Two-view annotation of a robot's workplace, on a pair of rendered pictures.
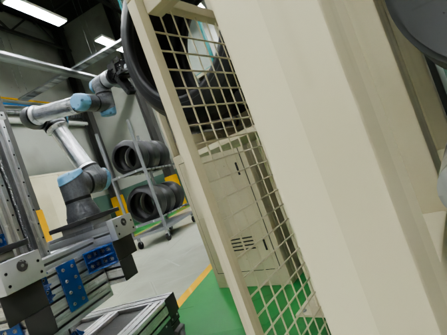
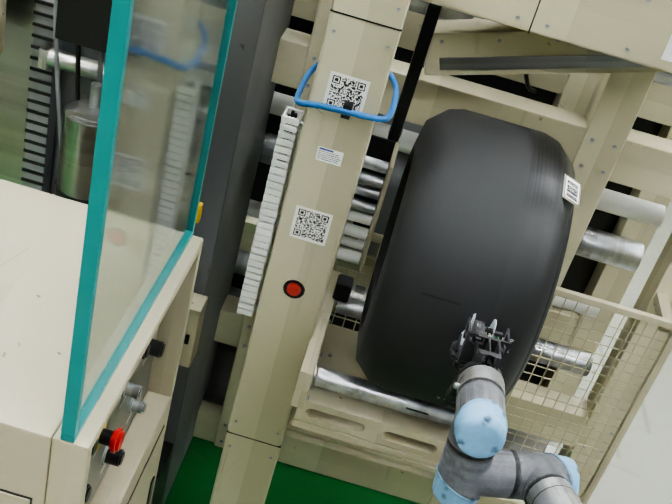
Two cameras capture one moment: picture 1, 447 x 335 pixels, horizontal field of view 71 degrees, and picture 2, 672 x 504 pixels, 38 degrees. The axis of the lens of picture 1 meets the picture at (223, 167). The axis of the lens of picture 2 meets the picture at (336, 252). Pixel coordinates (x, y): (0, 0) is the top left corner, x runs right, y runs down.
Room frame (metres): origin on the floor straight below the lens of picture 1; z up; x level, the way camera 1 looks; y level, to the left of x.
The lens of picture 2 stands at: (2.41, 1.14, 2.22)
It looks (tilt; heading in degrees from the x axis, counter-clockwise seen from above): 32 degrees down; 232
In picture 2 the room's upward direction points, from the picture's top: 16 degrees clockwise
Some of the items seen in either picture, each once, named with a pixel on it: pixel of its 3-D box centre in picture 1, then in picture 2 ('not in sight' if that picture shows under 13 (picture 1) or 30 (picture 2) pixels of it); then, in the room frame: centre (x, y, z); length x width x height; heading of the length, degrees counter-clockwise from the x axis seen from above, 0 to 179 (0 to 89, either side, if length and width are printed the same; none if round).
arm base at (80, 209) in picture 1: (81, 208); not in sight; (1.47, 0.69, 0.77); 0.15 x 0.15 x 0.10
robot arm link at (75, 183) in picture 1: (74, 184); not in sight; (1.47, 0.68, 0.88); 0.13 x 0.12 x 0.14; 157
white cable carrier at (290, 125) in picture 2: not in sight; (270, 217); (1.48, -0.29, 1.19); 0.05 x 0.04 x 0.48; 52
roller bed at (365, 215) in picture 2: not in sight; (342, 195); (1.12, -0.55, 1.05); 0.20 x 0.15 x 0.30; 142
